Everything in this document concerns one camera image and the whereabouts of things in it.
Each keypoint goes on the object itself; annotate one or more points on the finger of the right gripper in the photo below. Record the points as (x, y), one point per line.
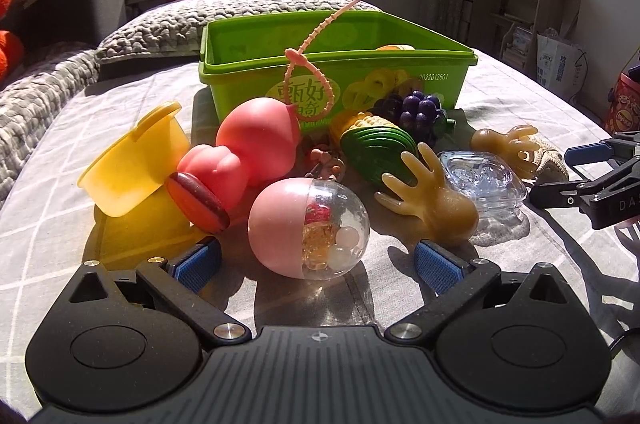
(620, 147)

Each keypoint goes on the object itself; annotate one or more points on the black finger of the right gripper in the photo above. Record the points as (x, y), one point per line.
(611, 199)

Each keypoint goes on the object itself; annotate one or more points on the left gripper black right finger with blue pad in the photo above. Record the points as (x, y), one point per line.
(456, 283)

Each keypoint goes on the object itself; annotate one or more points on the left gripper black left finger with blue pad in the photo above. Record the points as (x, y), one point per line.
(174, 285)

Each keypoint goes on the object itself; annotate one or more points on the tan rubber hand toy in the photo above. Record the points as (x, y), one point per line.
(515, 148)
(449, 218)

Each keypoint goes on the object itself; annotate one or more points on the red toy food slice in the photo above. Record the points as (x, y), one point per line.
(197, 203)

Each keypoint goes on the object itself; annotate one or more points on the yellow toy pot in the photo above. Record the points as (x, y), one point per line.
(137, 164)

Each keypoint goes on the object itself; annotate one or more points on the pink clear capsule ball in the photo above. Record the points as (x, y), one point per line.
(310, 229)

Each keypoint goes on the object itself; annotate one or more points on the toy corn cob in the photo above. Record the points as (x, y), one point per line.
(372, 146)

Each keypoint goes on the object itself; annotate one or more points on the pink pig toy with strap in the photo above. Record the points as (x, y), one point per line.
(257, 140)

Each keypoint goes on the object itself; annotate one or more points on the small brown figurine keychain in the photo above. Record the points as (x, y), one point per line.
(326, 166)

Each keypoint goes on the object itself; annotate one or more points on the purple toy grapes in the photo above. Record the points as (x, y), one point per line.
(422, 116)

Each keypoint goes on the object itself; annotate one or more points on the red printed bucket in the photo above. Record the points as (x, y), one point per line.
(624, 98)

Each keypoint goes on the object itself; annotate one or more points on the white paper bag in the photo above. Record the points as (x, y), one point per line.
(561, 66)

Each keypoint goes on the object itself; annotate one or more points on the grey checked blanket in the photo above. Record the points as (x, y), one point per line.
(34, 96)

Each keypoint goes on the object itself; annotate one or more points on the green plastic storage bin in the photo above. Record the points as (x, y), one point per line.
(243, 58)

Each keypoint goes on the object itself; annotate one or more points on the grey knitted cushion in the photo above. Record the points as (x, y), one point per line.
(175, 29)

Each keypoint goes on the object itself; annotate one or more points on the orange plush toy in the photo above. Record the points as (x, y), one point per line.
(11, 47)

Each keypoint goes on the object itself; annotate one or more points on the grey armchair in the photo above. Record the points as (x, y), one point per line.
(45, 22)

